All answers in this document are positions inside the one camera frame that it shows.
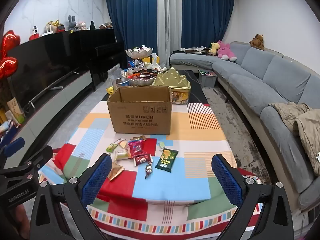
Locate red hawthorn snack packet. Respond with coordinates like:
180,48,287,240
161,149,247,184
128,140,148,158

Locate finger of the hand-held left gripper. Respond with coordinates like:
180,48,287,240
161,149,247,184
0,137,25,160
0,145,53,180

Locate blue curtain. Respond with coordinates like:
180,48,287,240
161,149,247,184
104,0,158,70
181,0,236,52

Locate dark green chip packet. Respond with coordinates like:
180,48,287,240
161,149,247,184
155,149,179,173

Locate black television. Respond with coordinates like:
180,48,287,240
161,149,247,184
5,29,75,105

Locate cream biscuit packet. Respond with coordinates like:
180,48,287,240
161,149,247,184
114,150,131,161

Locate red heart balloon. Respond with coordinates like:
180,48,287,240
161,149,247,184
0,30,21,80

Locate colourful patchwork tablecloth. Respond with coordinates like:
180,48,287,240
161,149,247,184
37,100,265,240

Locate grey storage bin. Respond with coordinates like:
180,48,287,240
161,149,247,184
198,69,218,88

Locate white sheer curtain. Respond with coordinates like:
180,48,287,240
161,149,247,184
156,0,183,68

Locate beige quilted jacket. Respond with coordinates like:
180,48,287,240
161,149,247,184
269,102,320,175

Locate clear white cracker packet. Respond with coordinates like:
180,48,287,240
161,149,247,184
117,138,130,150

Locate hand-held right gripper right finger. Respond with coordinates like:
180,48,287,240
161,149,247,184
211,154,294,240

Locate silver tiered snack tray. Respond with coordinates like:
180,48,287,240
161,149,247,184
120,45,157,87

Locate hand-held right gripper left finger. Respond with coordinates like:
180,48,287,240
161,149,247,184
29,153,118,240

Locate person's left hand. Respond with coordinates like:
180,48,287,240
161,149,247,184
7,204,33,240

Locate black piano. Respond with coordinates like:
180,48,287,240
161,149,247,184
70,29,125,92

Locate grey television cabinet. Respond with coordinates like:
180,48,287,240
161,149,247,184
5,70,95,170

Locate grey sofa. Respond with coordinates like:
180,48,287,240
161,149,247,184
169,41,320,214

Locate pink plush toy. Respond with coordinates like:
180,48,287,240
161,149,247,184
216,39,237,62

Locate gold mountain-lid tin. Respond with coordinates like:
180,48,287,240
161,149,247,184
152,67,191,105

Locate brown plush toy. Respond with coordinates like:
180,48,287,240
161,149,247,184
249,34,265,50

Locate patterned grey rug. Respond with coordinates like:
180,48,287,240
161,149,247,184
202,85,273,185

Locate dark clothes pile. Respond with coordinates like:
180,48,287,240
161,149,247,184
180,46,210,55

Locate red candy packet white ends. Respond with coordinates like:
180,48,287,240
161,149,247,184
134,154,153,167

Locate orange snack packet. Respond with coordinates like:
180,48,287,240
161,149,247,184
107,162,125,182

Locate brown cardboard box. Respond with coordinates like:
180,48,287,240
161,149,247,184
107,85,173,135

